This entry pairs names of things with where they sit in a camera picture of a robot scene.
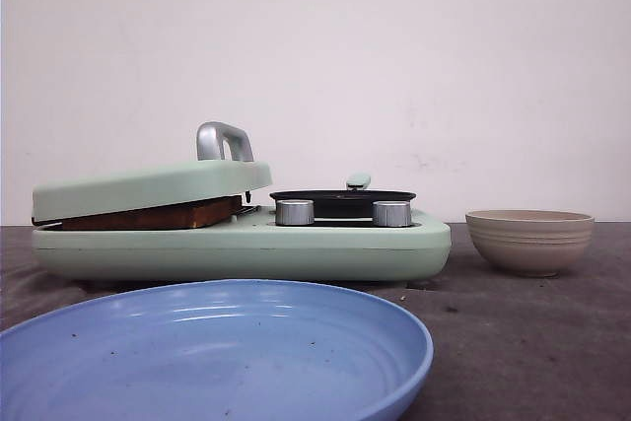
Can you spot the white bread slice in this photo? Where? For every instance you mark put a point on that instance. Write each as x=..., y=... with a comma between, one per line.
x=189, y=215

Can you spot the beige ribbed bowl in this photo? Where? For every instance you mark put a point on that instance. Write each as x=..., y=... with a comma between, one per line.
x=538, y=243

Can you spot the right silver control knob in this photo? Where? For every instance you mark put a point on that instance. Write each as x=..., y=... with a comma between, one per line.
x=392, y=214

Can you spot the left silver control knob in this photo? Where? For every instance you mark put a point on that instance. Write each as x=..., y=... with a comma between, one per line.
x=294, y=212

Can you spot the breakfast maker hinged lid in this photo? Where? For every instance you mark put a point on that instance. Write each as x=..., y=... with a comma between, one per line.
x=224, y=166

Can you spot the silver control knob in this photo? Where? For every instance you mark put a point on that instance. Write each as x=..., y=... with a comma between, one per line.
x=294, y=212
x=392, y=214

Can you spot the mint green breakfast maker base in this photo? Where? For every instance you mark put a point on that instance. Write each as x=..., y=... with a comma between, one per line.
x=251, y=245

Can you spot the black round frying pan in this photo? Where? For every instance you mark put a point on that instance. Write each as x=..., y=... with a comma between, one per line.
x=343, y=203

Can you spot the blue round plate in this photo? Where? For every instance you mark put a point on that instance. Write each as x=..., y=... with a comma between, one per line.
x=222, y=350

